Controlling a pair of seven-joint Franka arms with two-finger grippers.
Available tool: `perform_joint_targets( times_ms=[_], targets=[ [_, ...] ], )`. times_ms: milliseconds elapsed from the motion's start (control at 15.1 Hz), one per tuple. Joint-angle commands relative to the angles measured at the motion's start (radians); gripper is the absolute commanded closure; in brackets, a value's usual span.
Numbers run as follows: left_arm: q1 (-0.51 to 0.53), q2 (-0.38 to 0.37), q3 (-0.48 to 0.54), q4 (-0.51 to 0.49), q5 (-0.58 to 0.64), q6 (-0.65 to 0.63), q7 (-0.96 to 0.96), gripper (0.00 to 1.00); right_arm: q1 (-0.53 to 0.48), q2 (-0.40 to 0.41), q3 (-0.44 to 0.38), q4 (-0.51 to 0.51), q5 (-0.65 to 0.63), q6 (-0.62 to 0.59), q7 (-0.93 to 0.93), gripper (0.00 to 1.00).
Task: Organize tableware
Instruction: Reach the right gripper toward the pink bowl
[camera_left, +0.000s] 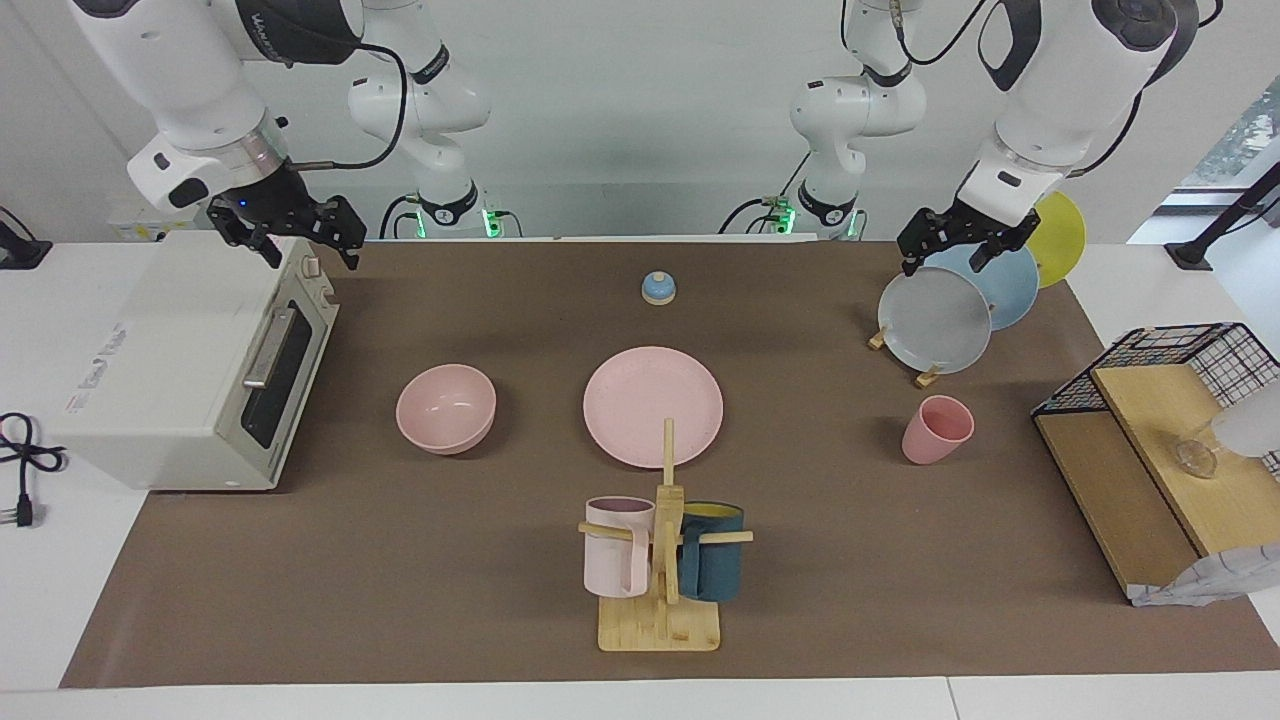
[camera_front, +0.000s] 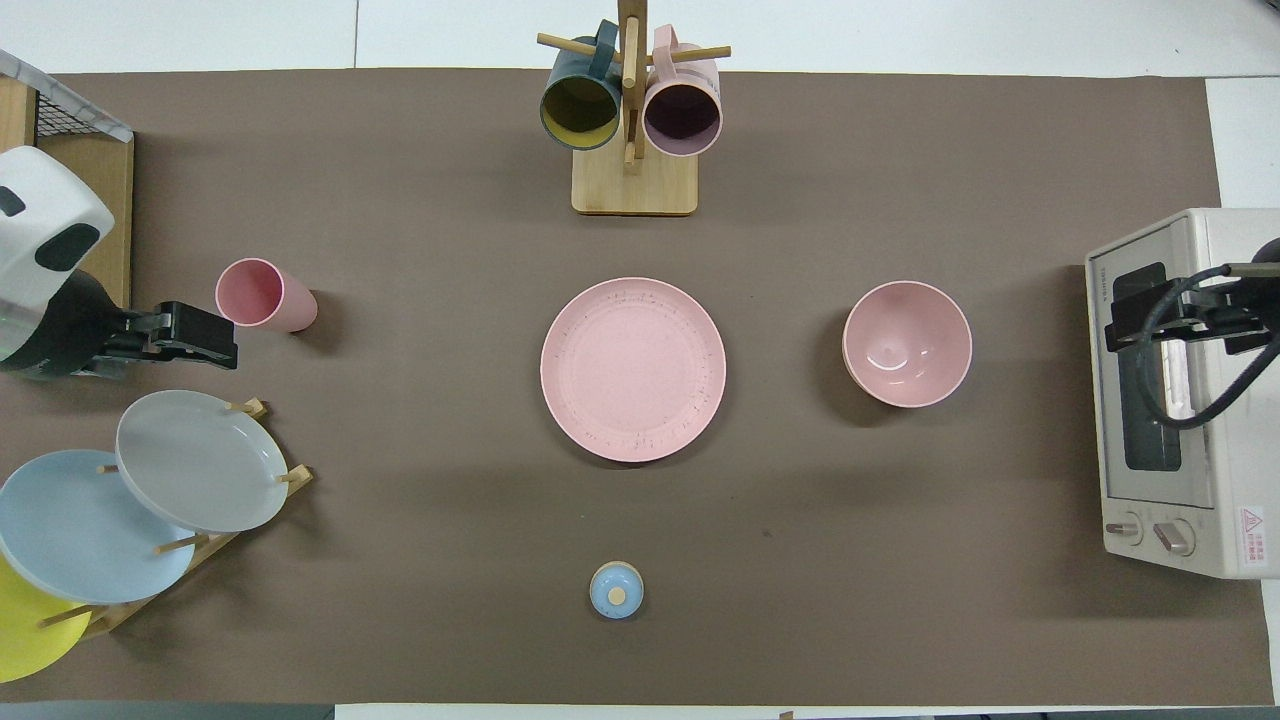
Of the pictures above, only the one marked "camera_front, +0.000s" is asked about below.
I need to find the pink speckled plate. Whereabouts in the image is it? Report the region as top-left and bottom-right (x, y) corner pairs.
(541, 278), (728, 464)

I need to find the pink tumbler cup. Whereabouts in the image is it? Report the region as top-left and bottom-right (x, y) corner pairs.
(215, 258), (319, 334)

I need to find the dark teal mug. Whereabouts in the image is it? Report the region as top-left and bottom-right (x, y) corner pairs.
(540, 20), (624, 152)

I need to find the beige toaster oven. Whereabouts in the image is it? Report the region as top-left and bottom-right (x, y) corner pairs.
(1085, 207), (1280, 581)

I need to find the light blue plate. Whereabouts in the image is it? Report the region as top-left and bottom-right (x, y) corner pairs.
(0, 449), (198, 605)

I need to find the blue lid with wooden knob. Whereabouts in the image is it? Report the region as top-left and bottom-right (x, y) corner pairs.
(589, 561), (645, 620)

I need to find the yellow plate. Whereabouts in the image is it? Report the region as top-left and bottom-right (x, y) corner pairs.
(0, 555), (94, 685)

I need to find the grey plate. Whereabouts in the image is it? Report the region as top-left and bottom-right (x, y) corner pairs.
(116, 390), (290, 534)

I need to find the wooden shelf with wire mesh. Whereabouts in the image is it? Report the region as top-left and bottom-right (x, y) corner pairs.
(0, 48), (136, 313)

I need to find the brown table mat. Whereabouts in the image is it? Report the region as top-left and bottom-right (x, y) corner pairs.
(0, 68), (1277, 707)

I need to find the pink mug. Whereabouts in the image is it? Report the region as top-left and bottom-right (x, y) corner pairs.
(642, 25), (724, 158)

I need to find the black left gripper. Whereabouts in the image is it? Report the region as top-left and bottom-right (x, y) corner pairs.
(95, 299), (239, 379)

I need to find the wooden mug tree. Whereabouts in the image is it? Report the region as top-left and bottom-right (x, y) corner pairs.
(537, 0), (732, 217)

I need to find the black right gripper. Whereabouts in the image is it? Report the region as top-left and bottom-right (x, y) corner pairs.
(1104, 275), (1273, 357)

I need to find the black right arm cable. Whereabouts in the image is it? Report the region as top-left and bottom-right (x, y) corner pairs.
(1140, 262), (1280, 432)

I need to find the wooden plate rack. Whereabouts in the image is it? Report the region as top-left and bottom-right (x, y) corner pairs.
(40, 398), (314, 639)

